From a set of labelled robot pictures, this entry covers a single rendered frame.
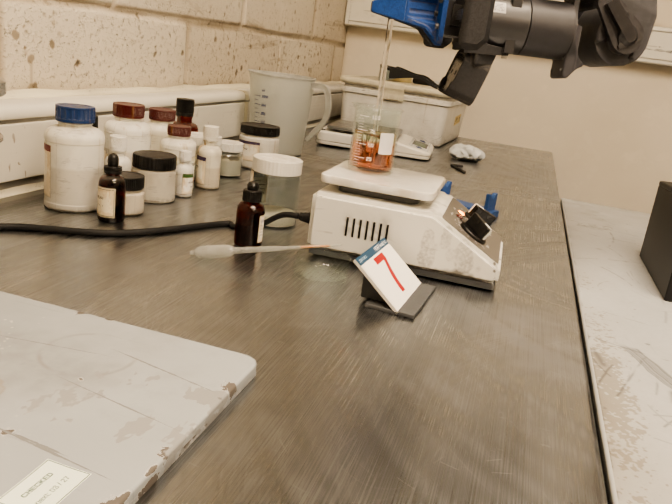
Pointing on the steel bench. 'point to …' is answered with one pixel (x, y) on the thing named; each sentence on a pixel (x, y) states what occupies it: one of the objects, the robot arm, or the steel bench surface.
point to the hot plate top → (428, 188)
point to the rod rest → (472, 203)
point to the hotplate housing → (399, 233)
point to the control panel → (468, 235)
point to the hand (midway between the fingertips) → (405, 10)
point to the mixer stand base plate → (100, 403)
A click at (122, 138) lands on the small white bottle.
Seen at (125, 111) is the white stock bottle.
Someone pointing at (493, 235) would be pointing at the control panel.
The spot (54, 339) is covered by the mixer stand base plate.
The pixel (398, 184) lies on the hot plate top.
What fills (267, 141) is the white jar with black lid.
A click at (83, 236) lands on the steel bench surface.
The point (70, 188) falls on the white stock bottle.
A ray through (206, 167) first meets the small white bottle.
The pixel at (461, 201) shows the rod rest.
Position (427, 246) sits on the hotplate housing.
